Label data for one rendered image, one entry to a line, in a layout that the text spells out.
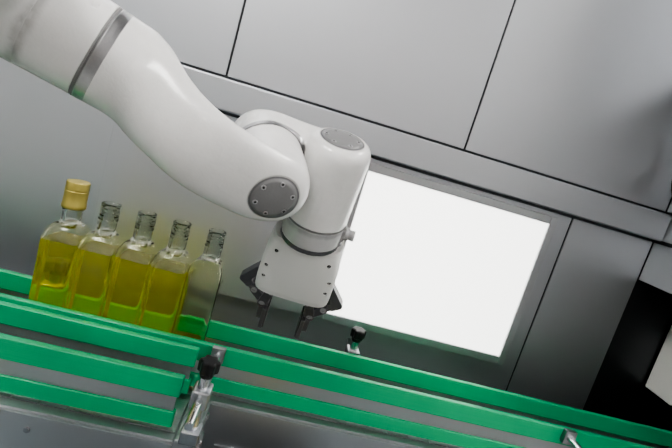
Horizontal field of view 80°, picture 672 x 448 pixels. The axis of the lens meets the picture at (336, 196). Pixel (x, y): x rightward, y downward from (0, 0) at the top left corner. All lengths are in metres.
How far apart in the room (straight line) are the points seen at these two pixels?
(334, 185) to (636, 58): 0.78
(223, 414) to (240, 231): 0.32
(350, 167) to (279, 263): 0.16
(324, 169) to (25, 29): 0.26
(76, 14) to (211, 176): 0.15
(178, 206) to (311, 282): 0.40
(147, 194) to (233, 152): 0.53
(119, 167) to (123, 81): 0.51
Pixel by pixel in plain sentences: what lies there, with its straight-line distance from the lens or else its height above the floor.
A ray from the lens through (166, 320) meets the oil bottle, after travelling 0.74.
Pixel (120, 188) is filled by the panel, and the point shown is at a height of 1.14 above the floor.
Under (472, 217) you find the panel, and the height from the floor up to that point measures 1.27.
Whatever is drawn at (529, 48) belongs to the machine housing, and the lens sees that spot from 0.94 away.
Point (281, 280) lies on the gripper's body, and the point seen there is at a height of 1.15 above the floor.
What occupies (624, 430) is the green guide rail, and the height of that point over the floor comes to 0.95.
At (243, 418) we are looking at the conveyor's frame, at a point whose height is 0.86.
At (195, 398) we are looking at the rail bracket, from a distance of 0.63.
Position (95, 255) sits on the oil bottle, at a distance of 0.74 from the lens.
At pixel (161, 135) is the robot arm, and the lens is 0.35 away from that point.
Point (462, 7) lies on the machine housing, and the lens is 0.90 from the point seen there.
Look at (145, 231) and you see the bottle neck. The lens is 0.72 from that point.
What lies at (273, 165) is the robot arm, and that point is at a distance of 0.35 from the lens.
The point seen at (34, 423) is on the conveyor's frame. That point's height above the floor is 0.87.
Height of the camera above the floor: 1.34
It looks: 8 degrees down
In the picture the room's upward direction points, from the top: 17 degrees clockwise
